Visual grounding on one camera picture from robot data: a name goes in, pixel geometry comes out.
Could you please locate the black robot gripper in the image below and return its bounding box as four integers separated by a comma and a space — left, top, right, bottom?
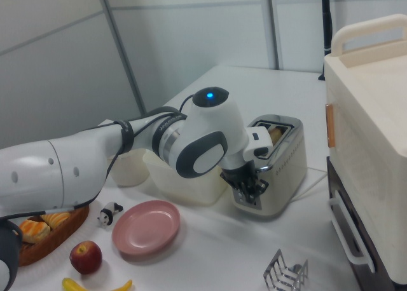
220, 161, 269, 206

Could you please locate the chrome two-slot toaster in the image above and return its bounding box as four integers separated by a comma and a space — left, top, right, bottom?
230, 114, 308, 221

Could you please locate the brown bread slice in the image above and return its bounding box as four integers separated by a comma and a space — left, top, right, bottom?
269, 126, 284, 146

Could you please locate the white plastic container box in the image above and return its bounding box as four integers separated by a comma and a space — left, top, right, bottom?
142, 148, 228, 206

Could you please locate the pink plastic plate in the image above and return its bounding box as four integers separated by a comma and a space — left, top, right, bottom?
111, 200, 181, 257

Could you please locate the white lidded trash can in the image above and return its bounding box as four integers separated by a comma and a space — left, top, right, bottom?
106, 148, 151, 187

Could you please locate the white and brown oven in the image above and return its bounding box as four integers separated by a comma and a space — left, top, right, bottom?
323, 13, 407, 291

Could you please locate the small panda figurine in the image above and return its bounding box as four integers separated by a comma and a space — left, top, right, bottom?
97, 201, 124, 229

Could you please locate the red apple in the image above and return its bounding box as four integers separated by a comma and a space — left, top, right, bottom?
69, 240, 104, 275

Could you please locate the black vertical pole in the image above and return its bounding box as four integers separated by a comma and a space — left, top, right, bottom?
319, 0, 334, 81

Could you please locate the long striped bread roll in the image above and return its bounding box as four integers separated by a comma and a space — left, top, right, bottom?
40, 212, 71, 231

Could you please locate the yellow banana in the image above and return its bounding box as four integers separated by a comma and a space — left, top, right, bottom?
61, 277, 134, 291

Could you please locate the brown wicker basket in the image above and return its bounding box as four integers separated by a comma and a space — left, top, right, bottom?
17, 206, 90, 267

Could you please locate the short striped bread roll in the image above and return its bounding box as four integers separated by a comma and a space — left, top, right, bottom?
18, 219, 52, 244

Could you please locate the white toaster power cable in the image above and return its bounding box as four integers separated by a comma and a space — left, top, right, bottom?
294, 167, 329, 200

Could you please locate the metal wire toast rack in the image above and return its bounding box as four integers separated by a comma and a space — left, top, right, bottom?
263, 248, 309, 291

